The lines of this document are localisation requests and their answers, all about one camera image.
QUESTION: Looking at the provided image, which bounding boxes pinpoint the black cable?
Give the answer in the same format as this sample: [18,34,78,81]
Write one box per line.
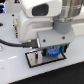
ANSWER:
[0,38,38,48]

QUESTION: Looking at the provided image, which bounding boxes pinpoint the black-framed peg base plate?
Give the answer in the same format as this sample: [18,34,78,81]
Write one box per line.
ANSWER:
[26,51,66,68]

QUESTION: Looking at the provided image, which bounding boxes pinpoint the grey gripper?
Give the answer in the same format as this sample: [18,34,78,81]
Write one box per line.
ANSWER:
[37,29,74,57]

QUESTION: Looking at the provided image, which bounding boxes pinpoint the left metal peg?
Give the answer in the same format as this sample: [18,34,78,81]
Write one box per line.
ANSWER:
[33,52,38,62]

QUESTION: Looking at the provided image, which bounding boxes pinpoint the blue gear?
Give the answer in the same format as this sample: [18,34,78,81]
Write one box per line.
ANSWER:
[46,47,61,57]

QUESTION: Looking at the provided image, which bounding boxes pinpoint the beige connector block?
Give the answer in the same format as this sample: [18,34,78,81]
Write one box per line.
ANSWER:
[13,18,18,35]

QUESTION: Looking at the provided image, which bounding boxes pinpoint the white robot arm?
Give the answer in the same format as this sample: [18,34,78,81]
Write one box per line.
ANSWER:
[17,0,75,50]

